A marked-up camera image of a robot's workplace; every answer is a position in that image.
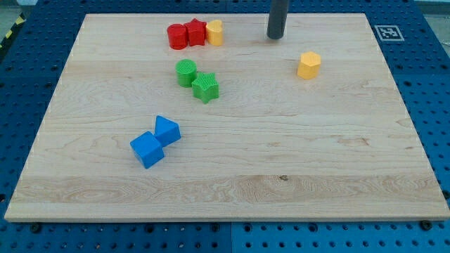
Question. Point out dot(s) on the black bolt front right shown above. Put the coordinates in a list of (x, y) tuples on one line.
[(426, 225)]

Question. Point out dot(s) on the green star block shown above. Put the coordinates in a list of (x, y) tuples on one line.
[(205, 87)]

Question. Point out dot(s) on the black bolt front left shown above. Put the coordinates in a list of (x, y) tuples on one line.
[(35, 227)]

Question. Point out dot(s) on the blue cube block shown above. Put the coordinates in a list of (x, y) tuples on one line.
[(147, 149)]

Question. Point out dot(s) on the red star block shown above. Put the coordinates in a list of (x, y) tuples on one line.
[(196, 30)]

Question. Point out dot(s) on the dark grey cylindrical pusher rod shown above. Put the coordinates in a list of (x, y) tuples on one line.
[(277, 19)]

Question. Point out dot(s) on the black bolt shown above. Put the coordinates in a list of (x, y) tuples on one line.
[(35, 227), (426, 225)]

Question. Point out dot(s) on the white fiducial marker tag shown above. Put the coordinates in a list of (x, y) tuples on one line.
[(389, 33)]

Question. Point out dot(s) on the blue triangle block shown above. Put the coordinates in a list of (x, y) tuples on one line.
[(166, 131)]

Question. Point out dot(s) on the yellow hexagon block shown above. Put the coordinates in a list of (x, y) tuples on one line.
[(309, 65)]

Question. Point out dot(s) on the yellow heart block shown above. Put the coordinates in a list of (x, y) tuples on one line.
[(214, 29)]

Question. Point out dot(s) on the red cylinder block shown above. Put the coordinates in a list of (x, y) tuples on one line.
[(177, 36)]

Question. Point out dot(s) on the green cylinder block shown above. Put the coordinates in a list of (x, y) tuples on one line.
[(186, 72)]

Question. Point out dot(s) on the light wooden board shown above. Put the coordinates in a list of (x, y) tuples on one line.
[(272, 147)]

